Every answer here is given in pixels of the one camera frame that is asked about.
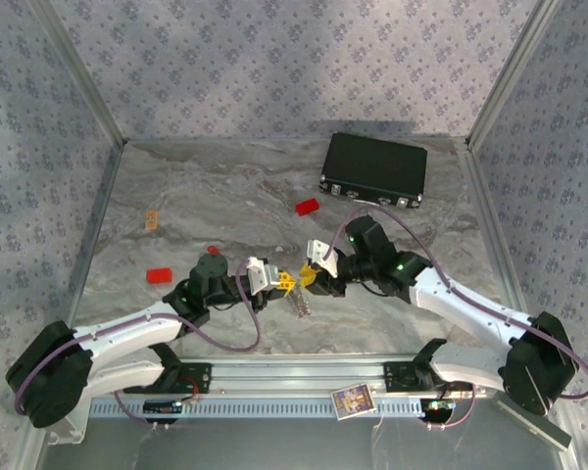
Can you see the black aluminium carrying case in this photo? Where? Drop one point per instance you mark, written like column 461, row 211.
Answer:
column 372, row 161

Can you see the aluminium table side rail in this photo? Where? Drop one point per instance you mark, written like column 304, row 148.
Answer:
column 491, row 220
column 100, row 215

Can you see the aluminium frame post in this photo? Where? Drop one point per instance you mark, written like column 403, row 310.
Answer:
column 510, row 73
column 84, row 73

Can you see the aluminium mounting rail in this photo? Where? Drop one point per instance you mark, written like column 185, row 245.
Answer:
column 299, row 377

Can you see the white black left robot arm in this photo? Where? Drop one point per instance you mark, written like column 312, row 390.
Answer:
column 127, row 330

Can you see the small printed card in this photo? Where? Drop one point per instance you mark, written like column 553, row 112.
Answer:
column 353, row 401

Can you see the red toy building brick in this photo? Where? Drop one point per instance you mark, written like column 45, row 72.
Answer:
column 308, row 207
column 159, row 275

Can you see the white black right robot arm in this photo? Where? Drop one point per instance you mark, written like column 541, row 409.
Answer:
column 470, row 308

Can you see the small wooden tag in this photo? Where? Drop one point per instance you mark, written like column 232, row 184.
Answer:
column 151, row 220

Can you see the small circuit board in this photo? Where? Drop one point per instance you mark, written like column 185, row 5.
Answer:
column 161, row 406
column 438, row 407

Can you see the grey metal bar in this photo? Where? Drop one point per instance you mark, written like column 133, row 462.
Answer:
column 544, row 432

